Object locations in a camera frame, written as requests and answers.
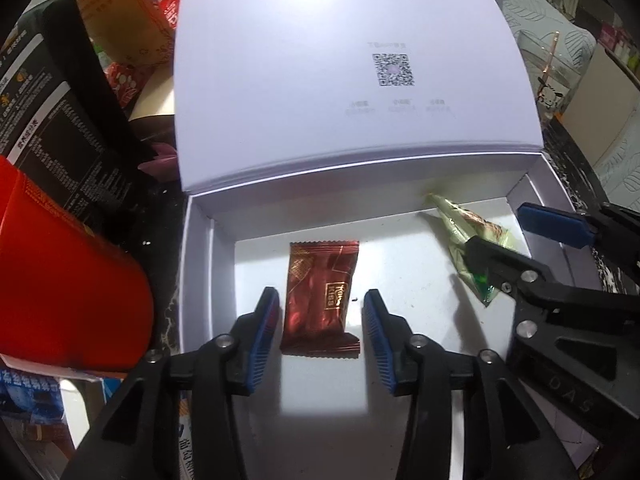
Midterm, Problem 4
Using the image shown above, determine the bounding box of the white gift box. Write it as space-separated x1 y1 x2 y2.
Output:
171 0 608 480

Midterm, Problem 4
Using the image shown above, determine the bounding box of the glass mug with drink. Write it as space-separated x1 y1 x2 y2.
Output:
515 30 588 122

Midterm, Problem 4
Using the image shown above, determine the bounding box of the row of cosmetic bottles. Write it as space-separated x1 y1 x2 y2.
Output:
600 20 640 72

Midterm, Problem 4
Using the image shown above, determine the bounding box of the tan printed paper bag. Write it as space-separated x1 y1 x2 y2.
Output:
65 0 176 67

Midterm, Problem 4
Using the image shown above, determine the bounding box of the black snack pouch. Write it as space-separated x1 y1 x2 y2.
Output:
0 0 162 241

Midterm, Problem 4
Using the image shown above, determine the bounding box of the purple packet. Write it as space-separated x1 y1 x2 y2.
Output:
140 142 180 181

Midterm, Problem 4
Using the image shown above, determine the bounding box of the white cabinet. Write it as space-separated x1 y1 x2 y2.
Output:
562 42 640 171

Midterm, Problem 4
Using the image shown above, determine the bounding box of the red plastic canister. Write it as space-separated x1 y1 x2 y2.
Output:
0 155 156 373

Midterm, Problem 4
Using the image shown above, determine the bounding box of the blue and white carton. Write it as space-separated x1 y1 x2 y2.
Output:
0 355 201 480

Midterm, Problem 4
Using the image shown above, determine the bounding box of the green candy packet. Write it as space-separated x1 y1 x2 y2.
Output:
424 192 510 305

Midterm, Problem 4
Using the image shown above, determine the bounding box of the dark red candy packet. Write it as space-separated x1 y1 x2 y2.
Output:
279 240 362 358

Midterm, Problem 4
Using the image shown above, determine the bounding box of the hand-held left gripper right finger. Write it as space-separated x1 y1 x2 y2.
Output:
362 289 581 480

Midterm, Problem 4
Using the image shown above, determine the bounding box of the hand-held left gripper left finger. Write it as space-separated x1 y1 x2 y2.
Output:
60 286 281 480

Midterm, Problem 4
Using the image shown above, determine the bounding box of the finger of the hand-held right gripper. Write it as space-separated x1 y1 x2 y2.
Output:
462 236 640 443
516 202 640 261

